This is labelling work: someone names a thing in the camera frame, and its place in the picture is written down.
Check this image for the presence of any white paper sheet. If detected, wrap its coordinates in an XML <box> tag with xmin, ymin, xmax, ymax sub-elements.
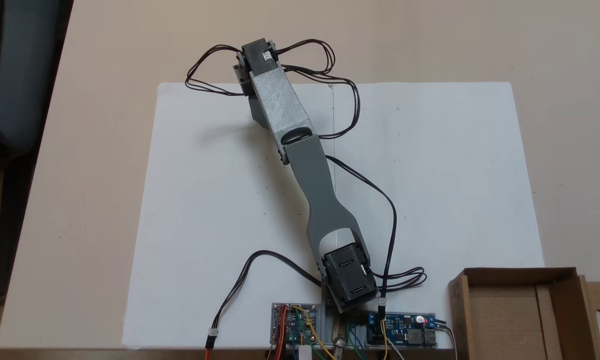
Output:
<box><xmin>121</xmin><ymin>81</ymin><xmax>545</xmax><ymax>351</ymax></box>

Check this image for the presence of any dark grey office chair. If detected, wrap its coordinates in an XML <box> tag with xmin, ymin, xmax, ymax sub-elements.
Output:
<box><xmin>0</xmin><ymin>0</ymin><xmax>74</xmax><ymax>177</ymax></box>

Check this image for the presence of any blue circuit board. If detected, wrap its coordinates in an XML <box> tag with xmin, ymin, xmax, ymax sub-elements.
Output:
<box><xmin>365</xmin><ymin>312</ymin><xmax>437</xmax><ymax>347</ymax></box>

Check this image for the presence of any brown cardboard box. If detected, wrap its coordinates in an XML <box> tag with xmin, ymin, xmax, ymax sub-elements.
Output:
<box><xmin>447</xmin><ymin>266</ymin><xmax>600</xmax><ymax>360</ymax></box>

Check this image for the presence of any black looped wrist cable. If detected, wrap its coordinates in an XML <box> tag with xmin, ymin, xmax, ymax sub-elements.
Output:
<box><xmin>185</xmin><ymin>44</ymin><xmax>245</xmax><ymax>97</ymax></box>

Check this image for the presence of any black looped forearm cable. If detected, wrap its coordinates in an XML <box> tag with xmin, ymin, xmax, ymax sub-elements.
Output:
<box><xmin>272</xmin><ymin>39</ymin><xmax>361</xmax><ymax>140</ymax></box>

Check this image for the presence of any black cable with white connector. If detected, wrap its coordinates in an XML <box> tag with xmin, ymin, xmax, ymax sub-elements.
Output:
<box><xmin>205</xmin><ymin>250</ymin><xmax>323</xmax><ymax>360</ymax></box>

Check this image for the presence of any black long base cable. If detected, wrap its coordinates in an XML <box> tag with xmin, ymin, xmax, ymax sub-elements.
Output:
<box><xmin>325</xmin><ymin>155</ymin><xmax>428</xmax><ymax>307</ymax></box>

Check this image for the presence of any circuit board with coloured wires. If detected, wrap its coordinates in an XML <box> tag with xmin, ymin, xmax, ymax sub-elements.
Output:
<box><xmin>271</xmin><ymin>302</ymin><xmax>318</xmax><ymax>345</ymax></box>

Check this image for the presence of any orange red wire bundle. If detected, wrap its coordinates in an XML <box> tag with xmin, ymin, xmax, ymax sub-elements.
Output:
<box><xmin>267</xmin><ymin>309</ymin><xmax>286</xmax><ymax>360</ymax></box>

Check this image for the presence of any grey power cable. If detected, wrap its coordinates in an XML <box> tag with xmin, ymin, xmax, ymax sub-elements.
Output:
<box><xmin>432</xmin><ymin>320</ymin><xmax>459</xmax><ymax>360</ymax></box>

